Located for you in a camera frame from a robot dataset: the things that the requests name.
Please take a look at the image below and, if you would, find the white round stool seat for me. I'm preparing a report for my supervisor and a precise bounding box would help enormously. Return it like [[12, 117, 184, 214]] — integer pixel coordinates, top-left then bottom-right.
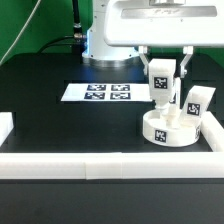
[[143, 110, 200, 147]]

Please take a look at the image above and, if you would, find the grey thin cable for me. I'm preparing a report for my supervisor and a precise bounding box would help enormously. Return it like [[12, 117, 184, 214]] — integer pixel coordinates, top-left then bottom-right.
[[0, 0, 43, 66]]

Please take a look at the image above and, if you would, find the black cable horizontal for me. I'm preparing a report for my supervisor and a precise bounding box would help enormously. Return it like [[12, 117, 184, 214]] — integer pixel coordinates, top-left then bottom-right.
[[37, 33, 88, 54]]

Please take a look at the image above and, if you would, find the black cable vertical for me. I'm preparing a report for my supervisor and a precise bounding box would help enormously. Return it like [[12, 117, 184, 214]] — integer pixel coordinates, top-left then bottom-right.
[[72, 0, 82, 29]]

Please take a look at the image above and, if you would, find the white left fence block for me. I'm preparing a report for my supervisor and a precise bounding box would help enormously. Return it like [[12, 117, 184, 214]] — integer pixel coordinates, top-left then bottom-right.
[[0, 112, 14, 147]]

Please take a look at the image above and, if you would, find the white front fence bar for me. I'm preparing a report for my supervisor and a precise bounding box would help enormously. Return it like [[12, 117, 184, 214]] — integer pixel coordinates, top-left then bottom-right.
[[0, 152, 224, 180]]

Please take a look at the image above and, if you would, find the white AprilTag marker sheet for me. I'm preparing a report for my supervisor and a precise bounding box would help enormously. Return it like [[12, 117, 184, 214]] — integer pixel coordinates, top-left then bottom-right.
[[61, 83, 151, 102]]

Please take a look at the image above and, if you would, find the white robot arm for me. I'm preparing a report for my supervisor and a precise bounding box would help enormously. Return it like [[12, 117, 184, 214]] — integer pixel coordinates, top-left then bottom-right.
[[83, 0, 224, 76]]

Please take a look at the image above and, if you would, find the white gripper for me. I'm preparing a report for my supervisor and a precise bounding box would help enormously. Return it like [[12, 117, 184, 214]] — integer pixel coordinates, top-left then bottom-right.
[[104, 0, 224, 77]]

